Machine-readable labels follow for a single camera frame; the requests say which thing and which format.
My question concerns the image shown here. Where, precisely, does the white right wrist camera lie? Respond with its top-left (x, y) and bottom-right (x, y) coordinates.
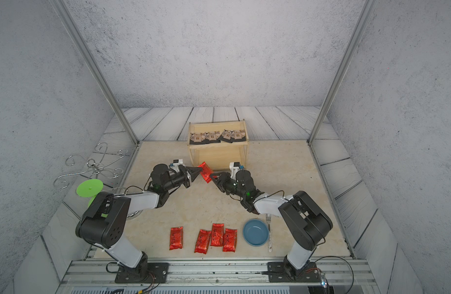
top-left (229, 162), bottom-right (244, 180)

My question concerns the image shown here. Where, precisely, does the silver wire cup rack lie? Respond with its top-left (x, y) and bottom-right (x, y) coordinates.
top-left (52, 141), bottom-right (147, 221)

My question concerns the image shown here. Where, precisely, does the green plastic goblet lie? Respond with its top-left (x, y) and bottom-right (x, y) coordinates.
top-left (76, 179), bottom-right (104, 207)

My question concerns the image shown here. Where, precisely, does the right aluminium corner post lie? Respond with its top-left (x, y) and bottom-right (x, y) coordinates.
top-left (307, 0), bottom-right (377, 146)

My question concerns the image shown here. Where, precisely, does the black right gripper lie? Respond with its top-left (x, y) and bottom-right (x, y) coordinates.
top-left (210, 172), bottom-right (247, 200)

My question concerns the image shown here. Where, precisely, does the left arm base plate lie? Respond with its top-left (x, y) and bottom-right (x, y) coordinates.
top-left (115, 263), bottom-right (170, 284)

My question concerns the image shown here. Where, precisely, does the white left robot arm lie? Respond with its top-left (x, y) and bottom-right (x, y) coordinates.
top-left (75, 161), bottom-right (202, 270)

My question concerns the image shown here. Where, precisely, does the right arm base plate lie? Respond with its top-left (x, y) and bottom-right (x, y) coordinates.
top-left (263, 260), bottom-right (322, 283)

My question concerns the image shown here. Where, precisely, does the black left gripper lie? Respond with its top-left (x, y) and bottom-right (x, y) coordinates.
top-left (162, 165), bottom-right (202, 193)

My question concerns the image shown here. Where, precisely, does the left aluminium corner post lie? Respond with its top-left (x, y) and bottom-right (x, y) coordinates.
top-left (50, 0), bottom-right (140, 147)

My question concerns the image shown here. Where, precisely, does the aluminium corner post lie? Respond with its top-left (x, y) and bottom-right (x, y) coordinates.
top-left (50, 0), bottom-right (140, 147)
top-left (307, 0), bottom-right (377, 146)

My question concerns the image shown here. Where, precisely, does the light wooden two-tier shelf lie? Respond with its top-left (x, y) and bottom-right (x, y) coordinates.
top-left (187, 121), bottom-right (249, 171)

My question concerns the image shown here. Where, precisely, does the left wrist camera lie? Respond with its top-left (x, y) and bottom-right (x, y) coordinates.
top-left (169, 159), bottom-right (184, 173)

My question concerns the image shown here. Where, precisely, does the red tea bag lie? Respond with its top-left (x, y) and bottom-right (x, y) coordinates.
top-left (211, 224), bottom-right (225, 247)
top-left (169, 227), bottom-right (184, 250)
top-left (222, 229), bottom-right (238, 252)
top-left (194, 229), bottom-right (211, 254)
top-left (198, 162), bottom-right (214, 183)

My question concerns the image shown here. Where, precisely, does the blue round plate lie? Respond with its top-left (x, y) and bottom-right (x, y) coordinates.
top-left (243, 219), bottom-right (268, 247)

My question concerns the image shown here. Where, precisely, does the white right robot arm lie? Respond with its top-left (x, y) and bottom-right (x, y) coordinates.
top-left (209, 169), bottom-right (333, 281)

